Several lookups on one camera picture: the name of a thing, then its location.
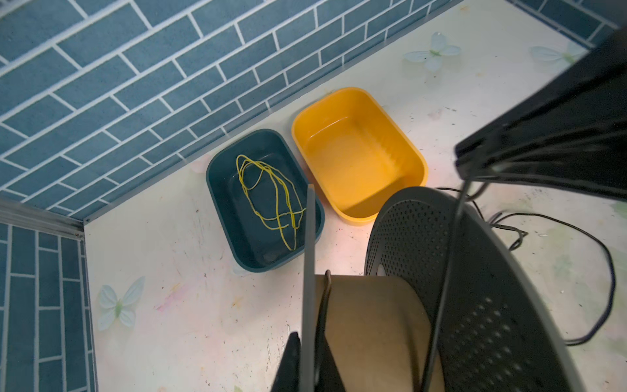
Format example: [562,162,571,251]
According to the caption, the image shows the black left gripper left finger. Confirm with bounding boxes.
[270,332,301,392]

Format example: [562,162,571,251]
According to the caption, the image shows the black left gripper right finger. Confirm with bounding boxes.
[314,338,346,392]

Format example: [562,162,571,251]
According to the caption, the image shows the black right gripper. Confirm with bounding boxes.
[455,29,626,200]

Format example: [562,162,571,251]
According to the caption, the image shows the black long cable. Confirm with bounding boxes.
[313,178,617,392]

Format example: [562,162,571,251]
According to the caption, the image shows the dark grey perforated spool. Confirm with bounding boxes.
[298,187,584,391]

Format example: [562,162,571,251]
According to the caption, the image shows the dark teal plastic bin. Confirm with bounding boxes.
[206,129,309,273]

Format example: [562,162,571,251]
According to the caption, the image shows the yellow plastic bin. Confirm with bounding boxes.
[292,88,429,225]

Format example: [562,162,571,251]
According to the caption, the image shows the yellow thin cable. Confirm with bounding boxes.
[235,154,307,252]

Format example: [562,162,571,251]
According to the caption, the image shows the aluminium corner post left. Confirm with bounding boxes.
[1,199,85,240]

